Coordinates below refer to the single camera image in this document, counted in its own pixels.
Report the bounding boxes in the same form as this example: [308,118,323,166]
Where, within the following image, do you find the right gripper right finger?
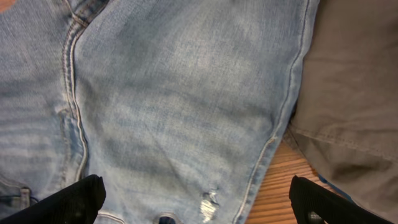
[289,176,392,224]

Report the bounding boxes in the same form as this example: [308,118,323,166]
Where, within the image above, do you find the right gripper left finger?
[1,175,106,224]

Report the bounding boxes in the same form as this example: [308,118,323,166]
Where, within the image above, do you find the light blue denim jeans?
[1,0,318,224]

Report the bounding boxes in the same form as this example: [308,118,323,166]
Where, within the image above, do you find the grey t-shirt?
[288,0,397,223]

